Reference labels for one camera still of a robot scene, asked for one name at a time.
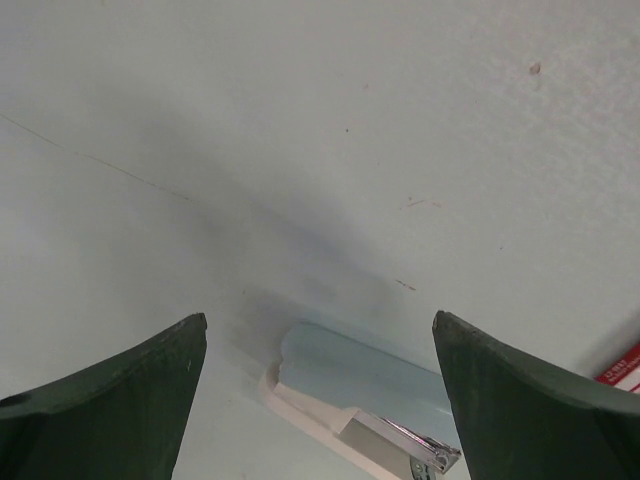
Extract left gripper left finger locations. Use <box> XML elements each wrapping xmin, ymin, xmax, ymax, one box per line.
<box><xmin>1</xmin><ymin>313</ymin><xmax>207</xmax><ymax>479</ymax></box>

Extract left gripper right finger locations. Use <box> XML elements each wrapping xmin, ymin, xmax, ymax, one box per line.
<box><xmin>432</xmin><ymin>311</ymin><xmax>639</xmax><ymax>480</ymax></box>

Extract light blue stapler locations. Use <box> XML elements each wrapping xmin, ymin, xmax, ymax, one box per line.
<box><xmin>259</xmin><ymin>323</ymin><xmax>462</xmax><ymax>479</ymax></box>

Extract red white staple box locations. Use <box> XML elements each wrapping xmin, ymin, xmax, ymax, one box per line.
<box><xmin>595</xmin><ymin>343</ymin><xmax>640</xmax><ymax>394</ymax></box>

